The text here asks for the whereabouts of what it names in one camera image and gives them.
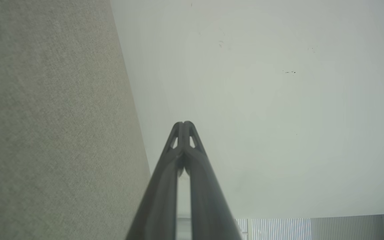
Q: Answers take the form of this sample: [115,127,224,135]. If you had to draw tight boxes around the grey fabric sofa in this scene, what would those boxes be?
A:
[0,0,151,240]

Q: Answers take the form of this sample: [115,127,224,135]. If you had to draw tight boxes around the white ribbed panel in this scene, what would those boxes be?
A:
[235,213,384,240]

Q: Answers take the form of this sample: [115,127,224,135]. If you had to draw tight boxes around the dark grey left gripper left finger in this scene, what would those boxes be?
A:
[125,121,184,240]

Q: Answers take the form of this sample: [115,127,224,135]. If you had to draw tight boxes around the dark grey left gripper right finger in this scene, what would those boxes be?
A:
[184,121,243,240]

